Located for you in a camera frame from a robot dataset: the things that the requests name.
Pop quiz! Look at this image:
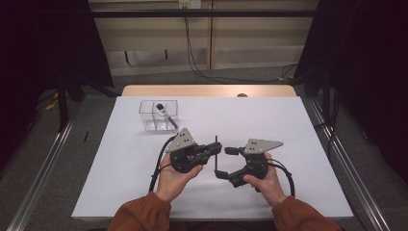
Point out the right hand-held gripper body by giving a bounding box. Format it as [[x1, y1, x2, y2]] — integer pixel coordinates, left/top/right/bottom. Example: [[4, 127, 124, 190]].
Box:
[[228, 138, 284, 189]]

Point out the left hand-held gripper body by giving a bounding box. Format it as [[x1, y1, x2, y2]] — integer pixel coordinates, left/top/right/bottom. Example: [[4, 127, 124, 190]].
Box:
[[165, 127, 210, 174]]

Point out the thin black eyeliner brush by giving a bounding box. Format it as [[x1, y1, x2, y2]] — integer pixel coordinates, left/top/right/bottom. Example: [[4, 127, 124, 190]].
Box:
[[214, 135, 220, 172]]

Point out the black makeup brush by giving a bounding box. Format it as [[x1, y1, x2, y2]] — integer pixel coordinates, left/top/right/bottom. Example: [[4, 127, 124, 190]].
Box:
[[155, 103, 179, 130]]

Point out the clear plastic organizer box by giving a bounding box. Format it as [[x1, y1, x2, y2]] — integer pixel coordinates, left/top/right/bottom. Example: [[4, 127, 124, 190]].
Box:
[[138, 99, 181, 133]]

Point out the person's left hand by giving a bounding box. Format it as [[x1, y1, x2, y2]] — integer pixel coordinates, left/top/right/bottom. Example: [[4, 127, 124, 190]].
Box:
[[155, 153, 205, 203]]

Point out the person's right hand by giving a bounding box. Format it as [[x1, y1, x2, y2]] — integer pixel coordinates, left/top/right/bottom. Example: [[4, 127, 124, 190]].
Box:
[[242, 152, 288, 208]]

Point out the white table mat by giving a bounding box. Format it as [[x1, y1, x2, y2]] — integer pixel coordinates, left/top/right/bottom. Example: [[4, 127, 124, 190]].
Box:
[[70, 95, 354, 221]]

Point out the black metal stand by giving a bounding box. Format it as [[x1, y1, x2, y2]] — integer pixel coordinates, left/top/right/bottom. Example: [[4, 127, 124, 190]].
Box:
[[57, 75, 69, 133]]

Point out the black metal crossbar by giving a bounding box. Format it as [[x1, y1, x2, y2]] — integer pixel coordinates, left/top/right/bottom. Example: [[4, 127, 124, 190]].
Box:
[[90, 9, 319, 19]]

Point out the aluminium floor rail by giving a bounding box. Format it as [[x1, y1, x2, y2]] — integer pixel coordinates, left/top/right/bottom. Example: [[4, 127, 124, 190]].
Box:
[[307, 98, 392, 231], [6, 104, 83, 231]]

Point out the black power cable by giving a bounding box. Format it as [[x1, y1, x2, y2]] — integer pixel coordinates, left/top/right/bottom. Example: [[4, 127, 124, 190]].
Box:
[[183, 7, 300, 85]]

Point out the white wall outlet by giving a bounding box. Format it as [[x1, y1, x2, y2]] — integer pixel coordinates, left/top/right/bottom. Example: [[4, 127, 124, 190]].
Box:
[[178, 0, 202, 10]]

